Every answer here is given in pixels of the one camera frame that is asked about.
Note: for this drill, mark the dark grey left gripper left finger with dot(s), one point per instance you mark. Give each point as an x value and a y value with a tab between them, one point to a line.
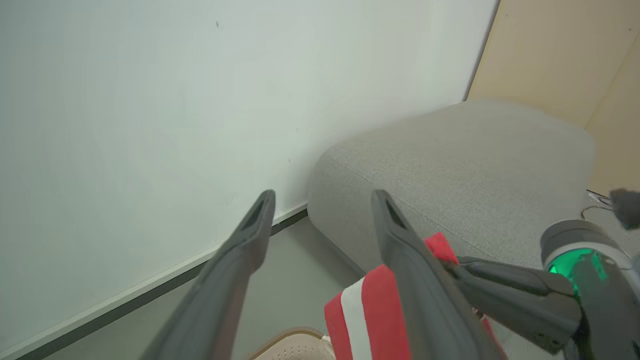
225	280

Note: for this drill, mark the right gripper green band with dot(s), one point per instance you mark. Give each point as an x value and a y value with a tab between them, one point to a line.
610	310

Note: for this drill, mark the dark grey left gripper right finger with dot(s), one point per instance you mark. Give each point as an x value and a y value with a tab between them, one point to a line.
425	300

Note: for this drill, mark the red and white garment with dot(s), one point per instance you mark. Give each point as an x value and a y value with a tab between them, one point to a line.
372	310

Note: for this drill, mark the cream perforated laundry basket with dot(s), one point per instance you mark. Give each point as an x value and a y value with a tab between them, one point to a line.
295	350

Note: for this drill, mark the white and black baseboard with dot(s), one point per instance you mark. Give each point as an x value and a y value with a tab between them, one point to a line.
125	300

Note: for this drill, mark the grey fabric sofa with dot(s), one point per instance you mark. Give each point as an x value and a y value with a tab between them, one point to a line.
450	165

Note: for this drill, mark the light wooden panel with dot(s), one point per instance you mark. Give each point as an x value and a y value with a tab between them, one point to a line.
550	50

